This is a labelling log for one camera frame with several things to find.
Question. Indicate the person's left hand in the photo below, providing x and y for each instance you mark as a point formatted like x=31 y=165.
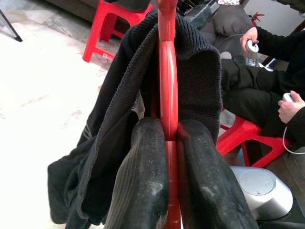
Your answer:
x=290 y=107

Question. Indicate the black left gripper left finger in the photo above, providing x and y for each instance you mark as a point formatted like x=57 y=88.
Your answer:
x=143 y=179

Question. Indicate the person's right hand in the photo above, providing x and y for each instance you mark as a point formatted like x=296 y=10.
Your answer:
x=250 y=35

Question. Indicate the red plastic stool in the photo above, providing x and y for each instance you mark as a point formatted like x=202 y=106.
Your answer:
x=245 y=133
x=100 y=23

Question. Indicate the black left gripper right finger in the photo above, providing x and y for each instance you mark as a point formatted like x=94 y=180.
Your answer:
x=209 y=190

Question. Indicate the red plastic hanger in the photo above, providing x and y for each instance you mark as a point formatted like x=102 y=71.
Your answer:
x=168 y=83

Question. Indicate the grey standing fan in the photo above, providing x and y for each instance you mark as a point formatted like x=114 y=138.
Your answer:
x=228 y=47

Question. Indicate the silver clothes rack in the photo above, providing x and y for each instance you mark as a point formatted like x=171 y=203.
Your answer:
x=12 y=27

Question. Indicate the black shirt green logo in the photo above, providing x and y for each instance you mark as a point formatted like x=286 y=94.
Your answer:
x=95 y=167

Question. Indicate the white handheld controller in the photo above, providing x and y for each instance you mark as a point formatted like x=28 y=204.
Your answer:
x=253 y=47
x=287 y=96

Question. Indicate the dark grey fabric sofa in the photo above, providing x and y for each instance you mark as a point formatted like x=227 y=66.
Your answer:
x=233 y=21

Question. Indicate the person in black clothes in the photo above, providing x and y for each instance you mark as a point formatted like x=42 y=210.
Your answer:
x=250 y=100

